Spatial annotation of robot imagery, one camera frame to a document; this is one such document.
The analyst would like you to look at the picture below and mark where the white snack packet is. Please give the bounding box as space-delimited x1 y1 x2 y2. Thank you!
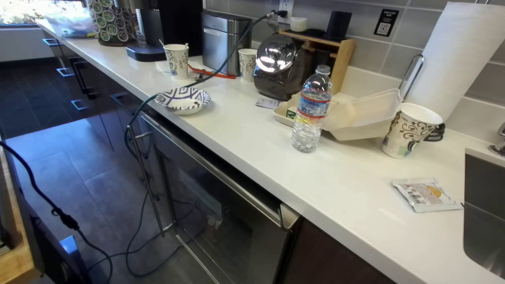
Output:
392 177 464 215

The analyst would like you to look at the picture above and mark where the metal paper towel holder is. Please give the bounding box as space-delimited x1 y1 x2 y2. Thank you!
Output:
398 52 427 101

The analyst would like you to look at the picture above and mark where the beige takeout container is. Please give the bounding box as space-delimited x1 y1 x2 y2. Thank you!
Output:
273 85 404 144

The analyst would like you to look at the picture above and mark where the white paper towel roll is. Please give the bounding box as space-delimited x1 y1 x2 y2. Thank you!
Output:
404 0 505 123

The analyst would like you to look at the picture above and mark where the small white wall outlet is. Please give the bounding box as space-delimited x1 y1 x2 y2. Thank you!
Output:
275 0 297 18

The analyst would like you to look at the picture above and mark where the black wire pod carousel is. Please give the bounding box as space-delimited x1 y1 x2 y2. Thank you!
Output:
86 0 139 47

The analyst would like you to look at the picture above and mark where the small white packet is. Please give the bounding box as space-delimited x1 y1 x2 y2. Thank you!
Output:
256 96 281 111

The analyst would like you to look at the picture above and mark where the large patterned paper cup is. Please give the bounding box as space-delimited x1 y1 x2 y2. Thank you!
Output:
381 101 445 161

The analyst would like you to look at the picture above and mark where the white paper napkin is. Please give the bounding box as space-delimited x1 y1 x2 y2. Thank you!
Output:
155 54 212 76

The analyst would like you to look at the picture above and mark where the long black cabinet handle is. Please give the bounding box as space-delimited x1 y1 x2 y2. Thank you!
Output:
70 57 100 101

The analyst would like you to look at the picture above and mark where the black wall label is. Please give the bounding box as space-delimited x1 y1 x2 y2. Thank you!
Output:
374 6 401 38

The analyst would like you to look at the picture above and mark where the steel sink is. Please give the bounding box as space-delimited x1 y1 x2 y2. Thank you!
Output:
463 152 505 281

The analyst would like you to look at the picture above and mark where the small black box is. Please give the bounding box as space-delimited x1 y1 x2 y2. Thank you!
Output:
326 10 354 44

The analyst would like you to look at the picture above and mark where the paper cup with spoon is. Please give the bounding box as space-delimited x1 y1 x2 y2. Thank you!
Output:
160 40 191 81

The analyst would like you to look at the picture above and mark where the clear plastic tray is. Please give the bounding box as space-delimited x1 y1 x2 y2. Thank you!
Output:
45 0 100 40

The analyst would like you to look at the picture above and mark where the small patterned paper cup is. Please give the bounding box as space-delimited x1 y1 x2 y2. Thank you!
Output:
237 47 259 84

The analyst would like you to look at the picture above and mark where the black silver coffee maker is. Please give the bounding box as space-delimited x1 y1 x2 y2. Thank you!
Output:
125 0 206 63

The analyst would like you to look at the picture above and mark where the clear plastic water bottle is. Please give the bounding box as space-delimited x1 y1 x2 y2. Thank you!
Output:
291 63 335 155

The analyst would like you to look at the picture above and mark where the wooden cutting board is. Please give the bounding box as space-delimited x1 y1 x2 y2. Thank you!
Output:
278 29 359 96

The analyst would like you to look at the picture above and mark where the thick black cable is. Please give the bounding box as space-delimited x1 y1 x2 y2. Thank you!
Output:
0 141 116 284

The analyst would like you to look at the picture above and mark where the dark drawer cabinet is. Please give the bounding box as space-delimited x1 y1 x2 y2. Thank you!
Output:
37 25 160 164

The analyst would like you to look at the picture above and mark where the orange handled tool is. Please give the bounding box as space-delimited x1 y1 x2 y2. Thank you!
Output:
202 68 239 82

